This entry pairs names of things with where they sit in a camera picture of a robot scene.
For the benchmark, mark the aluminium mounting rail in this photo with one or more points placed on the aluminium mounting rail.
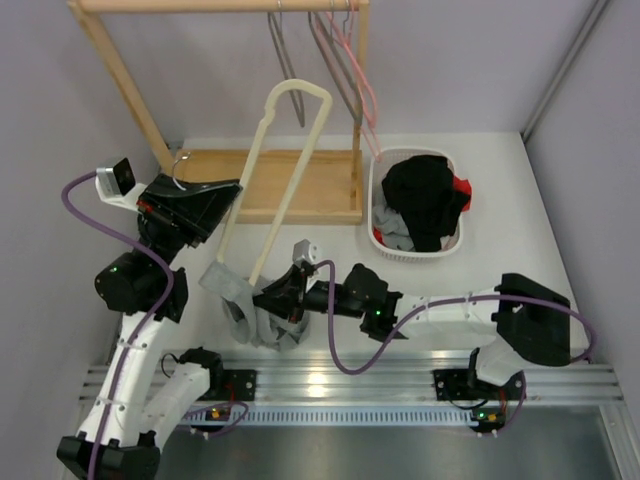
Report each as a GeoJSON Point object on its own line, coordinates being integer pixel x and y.
{"type": "Point", "coordinates": [407, 379]}

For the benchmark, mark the taupe hanger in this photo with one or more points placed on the taupe hanger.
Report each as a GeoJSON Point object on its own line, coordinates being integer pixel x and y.
{"type": "Point", "coordinates": [340, 72]}

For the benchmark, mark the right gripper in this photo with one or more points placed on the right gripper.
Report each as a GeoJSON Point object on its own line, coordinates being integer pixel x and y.
{"type": "Point", "coordinates": [292, 299]}

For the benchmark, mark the red tank top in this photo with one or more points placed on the red tank top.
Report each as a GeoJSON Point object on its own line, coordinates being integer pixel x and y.
{"type": "Point", "coordinates": [460, 186]}

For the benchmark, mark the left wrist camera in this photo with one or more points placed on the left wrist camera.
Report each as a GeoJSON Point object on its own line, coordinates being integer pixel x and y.
{"type": "Point", "coordinates": [115, 179]}

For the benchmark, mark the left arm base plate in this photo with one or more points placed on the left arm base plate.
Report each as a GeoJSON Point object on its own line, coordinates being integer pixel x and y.
{"type": "Point", "coordinates": [239, 385]}

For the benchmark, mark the white plastic basket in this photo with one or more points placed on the white plastic basket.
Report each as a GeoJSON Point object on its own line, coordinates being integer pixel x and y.
{"type": "Point", "coordinates": [378, 168]}

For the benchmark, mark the beige hanger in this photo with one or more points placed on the beige hanger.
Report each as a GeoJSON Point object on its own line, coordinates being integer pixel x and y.
{"type": "Point", "coordinates": [274, 21]}

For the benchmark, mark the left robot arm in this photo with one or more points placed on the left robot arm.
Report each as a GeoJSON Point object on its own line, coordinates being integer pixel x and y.
{"type": "Point", "coordinates": [126, 430]}

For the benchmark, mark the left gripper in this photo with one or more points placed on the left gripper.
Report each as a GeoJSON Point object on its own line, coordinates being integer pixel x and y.
{"type": "Point", "coordinates": [190, 212]}

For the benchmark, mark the light grey tank top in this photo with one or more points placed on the light grey tank top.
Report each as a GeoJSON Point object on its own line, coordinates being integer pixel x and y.
{"type": "Point", "coordinates": [391, 229]}

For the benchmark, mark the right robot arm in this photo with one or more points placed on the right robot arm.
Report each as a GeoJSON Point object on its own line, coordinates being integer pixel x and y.
{"type": "Point", "coordinates": [524, 322]}

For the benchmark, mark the slotted cable duct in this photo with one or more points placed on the slotted cable duct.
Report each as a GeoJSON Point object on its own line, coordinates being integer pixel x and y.
{"type": "Point", "coordinates": [344, 416]}

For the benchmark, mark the black tank top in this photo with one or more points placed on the black tank top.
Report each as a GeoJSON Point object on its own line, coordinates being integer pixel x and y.
{"type": "Point", "coordinates": [421, 190]}

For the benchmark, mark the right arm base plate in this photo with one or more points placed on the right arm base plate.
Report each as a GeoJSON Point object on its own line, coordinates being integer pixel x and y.
{"type": "Point", "coordinates": [452, 385]}

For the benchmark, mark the wooden clothes rack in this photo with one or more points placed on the wooden clothes rack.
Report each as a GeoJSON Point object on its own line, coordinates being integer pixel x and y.
{"type": "Point", "coordinates": [296, 187]}

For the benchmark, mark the pink hanger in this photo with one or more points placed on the pink hanger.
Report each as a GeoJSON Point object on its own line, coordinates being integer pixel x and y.
{"type": "Point", "coordinates": [365, 90]}
{"type": "Point", "coordinates": [351, 37]}

